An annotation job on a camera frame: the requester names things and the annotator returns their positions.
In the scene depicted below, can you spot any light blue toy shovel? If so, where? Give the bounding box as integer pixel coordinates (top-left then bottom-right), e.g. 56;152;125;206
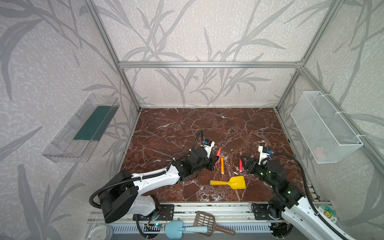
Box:
165;221;208;239

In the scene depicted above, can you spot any clear round lid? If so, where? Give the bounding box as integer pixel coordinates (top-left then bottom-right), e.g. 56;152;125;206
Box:
86;225;114;240

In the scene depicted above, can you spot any green label tape roll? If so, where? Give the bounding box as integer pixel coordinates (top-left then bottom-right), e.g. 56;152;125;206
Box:
318;205;338;224

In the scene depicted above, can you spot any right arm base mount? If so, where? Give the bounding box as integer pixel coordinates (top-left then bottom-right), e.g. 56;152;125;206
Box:
251;203;281;220

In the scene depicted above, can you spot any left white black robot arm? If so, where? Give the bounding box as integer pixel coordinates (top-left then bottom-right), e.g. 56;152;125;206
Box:
89;131;219;224

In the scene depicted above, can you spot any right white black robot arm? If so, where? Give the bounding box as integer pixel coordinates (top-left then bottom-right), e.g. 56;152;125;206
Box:
240;154;353;240

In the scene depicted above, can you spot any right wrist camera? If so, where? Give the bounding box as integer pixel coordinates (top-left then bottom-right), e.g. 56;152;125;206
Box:
258;146;274;166

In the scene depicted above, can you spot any white wire mesh basket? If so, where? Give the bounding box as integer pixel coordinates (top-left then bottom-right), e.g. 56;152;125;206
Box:
291;91;364;164

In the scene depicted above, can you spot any brown slotted scoop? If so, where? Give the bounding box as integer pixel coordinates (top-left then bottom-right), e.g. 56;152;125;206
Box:
194;211;236;236

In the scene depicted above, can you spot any clear plastic wall tray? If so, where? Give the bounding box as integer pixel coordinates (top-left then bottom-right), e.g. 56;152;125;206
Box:
42;94;120;163

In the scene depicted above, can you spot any red marker pen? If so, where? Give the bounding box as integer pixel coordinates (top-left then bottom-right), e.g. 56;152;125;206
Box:
239;158;243;173

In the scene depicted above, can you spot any yellow toy shovel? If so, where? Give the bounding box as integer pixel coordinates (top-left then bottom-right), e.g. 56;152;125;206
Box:
209;176;246;190

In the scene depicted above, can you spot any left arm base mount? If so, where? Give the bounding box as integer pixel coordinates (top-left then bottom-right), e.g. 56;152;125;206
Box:
133;204;175;222

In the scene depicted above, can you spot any orange pen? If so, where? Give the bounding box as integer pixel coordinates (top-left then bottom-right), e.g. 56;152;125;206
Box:
220;155;225;175

